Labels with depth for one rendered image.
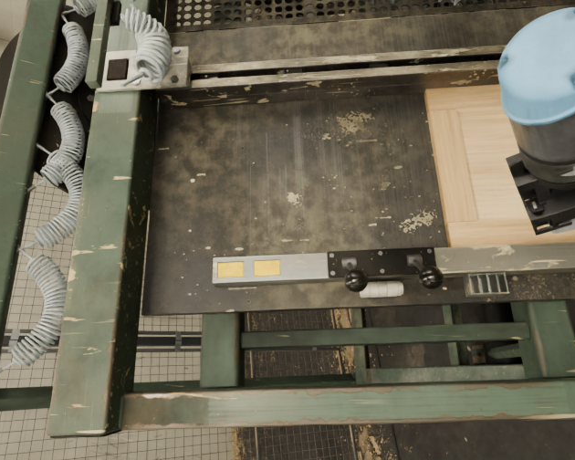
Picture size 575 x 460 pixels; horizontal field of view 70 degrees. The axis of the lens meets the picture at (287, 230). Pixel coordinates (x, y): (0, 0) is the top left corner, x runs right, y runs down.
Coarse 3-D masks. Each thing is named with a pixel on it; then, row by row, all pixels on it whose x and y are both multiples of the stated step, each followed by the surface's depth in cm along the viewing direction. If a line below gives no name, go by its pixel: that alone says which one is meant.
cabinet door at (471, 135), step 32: (448, 96) 91; (480, 96) 90; (448, 128) 88; (480, 128) 88; (448, 160) 86; (480, 160) 86; (448, 192) 84; (480, 192) 84; (512, 192) 83; (448, 224) 82; (480, 224) 81; (512, 224) 81
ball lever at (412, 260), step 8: (408, 256) 76; (416, 256) 76; (408, 264) 76; (416, 264) 73; (424, 272) 65; (432, 272) 65; (440, 272) 65; (424, 280) 65; (432, 280) 64; (440, 280) 65; (432, 288) 65
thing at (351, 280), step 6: (342, 258) 77; (348, 258) 76; (354, 258) 76; (342, 264) 76; (348, 264) 75; (354, 264) 76; (354, 270) 66; (360, 270) 66; (348, 276) 66; (354, 276) 65; (360, 276) 65; (366, 276) 66; (348, 282) 66; (354, 282) 65; (360, 282) 65; (366, 282) 66; (348, 288) 66; (354, 288) 65; (360, 288) 65
